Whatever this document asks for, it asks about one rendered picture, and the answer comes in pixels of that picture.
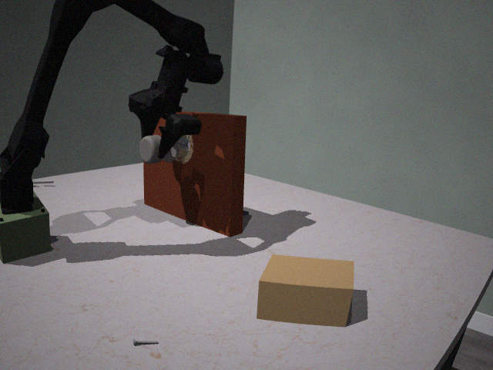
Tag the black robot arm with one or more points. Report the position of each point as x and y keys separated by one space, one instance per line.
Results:
x=27 y=142

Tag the tan cardboard box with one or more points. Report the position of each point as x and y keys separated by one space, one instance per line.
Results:
x=304 y=290

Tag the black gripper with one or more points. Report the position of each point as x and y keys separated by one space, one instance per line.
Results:
x=177 y=124

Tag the brown wooden door slab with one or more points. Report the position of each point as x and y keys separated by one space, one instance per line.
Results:
x=204 y=186

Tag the grey metal screw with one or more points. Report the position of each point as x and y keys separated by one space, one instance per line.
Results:
x=142 y=342

